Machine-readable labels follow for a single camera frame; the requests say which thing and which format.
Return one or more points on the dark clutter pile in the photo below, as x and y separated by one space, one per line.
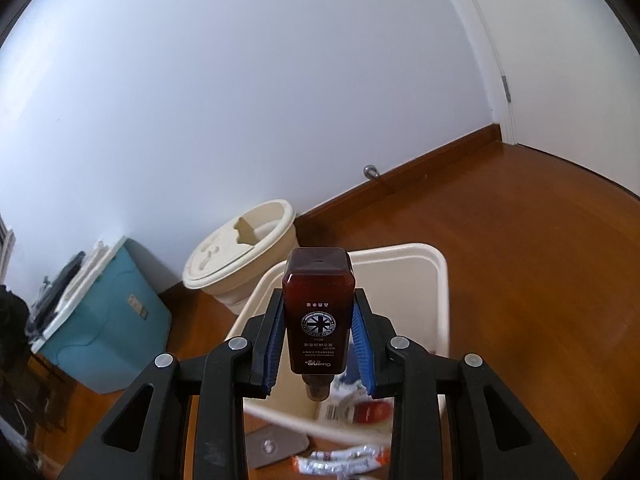
55 295

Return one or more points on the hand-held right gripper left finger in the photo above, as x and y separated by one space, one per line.
270 355

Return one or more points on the teal storage box white lid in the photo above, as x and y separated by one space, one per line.
110 320

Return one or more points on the brown square bottle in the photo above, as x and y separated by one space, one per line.
317 310

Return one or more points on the cream round mop bucket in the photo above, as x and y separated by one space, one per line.
225 260

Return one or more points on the white cardboard box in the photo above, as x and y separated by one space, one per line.
337 408

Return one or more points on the metal door stopper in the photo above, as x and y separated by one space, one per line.
371 172

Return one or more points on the dark cloth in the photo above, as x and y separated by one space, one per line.
12 320

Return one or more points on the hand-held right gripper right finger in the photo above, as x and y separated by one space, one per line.
361 355

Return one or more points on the silver flat pouch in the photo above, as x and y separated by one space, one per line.
277 447

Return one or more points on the red packet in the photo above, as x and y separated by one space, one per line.
372 413

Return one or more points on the white door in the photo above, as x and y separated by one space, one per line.
565 50

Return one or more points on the orange white sachet bundle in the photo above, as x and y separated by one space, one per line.
340 461

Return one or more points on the beige plastic trash bin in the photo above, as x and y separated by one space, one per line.
400 280

